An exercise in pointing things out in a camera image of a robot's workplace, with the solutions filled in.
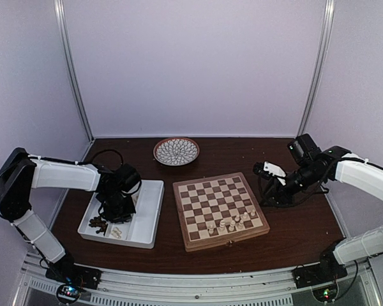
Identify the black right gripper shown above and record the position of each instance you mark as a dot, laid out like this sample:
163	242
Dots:
279	192

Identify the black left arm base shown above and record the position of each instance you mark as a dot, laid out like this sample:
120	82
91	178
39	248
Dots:
75	279

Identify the wooden chess board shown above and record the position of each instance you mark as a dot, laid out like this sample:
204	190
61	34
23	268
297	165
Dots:
206	201

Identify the aluminium corner post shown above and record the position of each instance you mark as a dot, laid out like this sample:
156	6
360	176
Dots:
72	75
325	38

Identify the aluminium corner post right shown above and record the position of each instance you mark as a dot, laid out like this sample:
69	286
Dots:
325	38

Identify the pile of white chess pieces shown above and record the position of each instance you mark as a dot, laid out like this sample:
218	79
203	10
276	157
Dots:
116	233

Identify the pile of dark chess pieces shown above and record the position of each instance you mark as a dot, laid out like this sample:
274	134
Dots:
99	225

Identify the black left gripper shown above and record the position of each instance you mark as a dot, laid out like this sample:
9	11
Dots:
126	215

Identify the aluminium corner post left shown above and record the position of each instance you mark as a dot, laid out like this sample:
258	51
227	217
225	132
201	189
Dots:
72	75

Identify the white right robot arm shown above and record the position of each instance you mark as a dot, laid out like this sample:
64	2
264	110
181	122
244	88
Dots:
348	168

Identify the floral patterned ceramic plate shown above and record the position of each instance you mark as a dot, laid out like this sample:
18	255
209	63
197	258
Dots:
176	151

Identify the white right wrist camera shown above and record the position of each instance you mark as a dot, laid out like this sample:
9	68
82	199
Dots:
267	170

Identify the white compartment tray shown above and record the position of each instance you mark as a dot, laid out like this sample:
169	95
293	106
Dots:
140	231

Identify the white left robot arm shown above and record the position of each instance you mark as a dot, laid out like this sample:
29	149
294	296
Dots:
23	172

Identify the white chess king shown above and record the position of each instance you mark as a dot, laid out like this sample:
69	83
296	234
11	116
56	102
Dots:
222	226

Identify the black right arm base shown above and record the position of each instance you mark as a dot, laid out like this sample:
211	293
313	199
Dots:
323	276

